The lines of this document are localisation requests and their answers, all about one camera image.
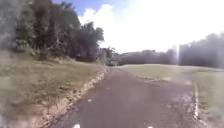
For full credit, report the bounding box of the dark asphalt path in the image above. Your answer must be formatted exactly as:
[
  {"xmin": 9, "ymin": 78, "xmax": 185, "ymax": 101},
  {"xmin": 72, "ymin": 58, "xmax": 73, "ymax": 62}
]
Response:
[{"xmin": 49, "ymin": 66, "xmax": 209, "ymax": 128}]

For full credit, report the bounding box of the dense wood of trees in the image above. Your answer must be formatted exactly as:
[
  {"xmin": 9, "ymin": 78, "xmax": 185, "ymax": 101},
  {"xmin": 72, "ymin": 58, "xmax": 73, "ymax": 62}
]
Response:
[{"xmin": 0, "ymin": 0, "xmax": 116, "ymax": 66}]

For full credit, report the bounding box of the grass verge with dry patches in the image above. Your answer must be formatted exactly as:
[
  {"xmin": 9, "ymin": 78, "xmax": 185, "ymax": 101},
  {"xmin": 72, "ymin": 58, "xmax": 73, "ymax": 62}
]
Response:
[{"xmin": 0, "ymin": 53, "xmax": 108, "ymax": 128}]

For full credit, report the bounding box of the distant row of trees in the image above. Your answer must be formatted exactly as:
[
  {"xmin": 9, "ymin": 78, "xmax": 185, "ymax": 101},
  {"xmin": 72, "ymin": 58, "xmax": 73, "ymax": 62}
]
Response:
[{"xmin": 111, "ymin": 32, "xmax": 224, "ymax": 70}]

